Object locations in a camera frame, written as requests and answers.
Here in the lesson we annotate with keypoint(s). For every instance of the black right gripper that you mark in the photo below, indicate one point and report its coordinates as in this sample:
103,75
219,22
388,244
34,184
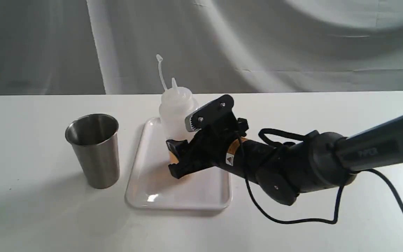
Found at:
222,144

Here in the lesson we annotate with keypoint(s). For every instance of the squeeze bottle with amber liquid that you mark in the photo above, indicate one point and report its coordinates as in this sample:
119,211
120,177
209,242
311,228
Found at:
177,102

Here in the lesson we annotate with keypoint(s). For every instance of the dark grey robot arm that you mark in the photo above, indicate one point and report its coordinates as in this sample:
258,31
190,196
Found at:
283,170

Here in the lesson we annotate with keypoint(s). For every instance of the stainless steel cup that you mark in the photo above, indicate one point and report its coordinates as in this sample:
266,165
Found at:
94,139

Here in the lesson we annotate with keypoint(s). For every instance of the white rectangular plastic tray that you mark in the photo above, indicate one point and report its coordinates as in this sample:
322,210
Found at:
151,185

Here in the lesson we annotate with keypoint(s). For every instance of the grey cloth backdrop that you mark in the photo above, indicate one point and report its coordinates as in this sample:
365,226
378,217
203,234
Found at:
82,47

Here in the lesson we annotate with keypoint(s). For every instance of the wrist camera with black bracket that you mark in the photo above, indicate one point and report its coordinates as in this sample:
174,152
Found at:
216,116

